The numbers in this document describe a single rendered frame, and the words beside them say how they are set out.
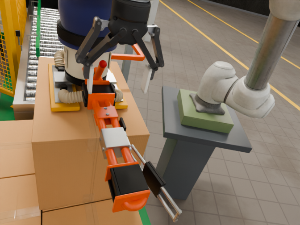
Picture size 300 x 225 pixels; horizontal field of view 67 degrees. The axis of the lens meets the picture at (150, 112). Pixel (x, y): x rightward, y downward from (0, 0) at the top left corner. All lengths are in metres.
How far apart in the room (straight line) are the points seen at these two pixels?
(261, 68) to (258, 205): 1.41
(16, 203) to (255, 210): 1.72
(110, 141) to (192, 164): 1.07
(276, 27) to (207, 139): 0.63
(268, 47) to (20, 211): 1.17
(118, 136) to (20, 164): 0.76
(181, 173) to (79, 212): 0.81
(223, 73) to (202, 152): 0.53
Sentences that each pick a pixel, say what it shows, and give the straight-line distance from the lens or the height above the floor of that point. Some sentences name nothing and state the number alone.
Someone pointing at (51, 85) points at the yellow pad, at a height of 0.97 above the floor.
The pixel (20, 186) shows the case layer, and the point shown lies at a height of 0.54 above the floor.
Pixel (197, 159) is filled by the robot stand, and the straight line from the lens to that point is 1.55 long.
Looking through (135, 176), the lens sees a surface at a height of 1.11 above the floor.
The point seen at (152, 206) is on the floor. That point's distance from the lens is 1.80.
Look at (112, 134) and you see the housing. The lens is 0.60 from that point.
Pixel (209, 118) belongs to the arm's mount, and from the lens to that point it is 1.30.
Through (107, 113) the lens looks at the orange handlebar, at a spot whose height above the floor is 1.10.
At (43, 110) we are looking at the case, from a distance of 0.91.
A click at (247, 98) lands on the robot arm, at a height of 1.03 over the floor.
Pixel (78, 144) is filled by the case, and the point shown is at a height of 0.92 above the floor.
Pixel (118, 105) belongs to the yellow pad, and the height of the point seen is 0.97.
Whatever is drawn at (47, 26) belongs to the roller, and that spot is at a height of 0.53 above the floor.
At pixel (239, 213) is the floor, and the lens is 2.08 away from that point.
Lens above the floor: 1.50
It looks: 36 degrees down
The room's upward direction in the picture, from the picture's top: 16 degrees clockwise
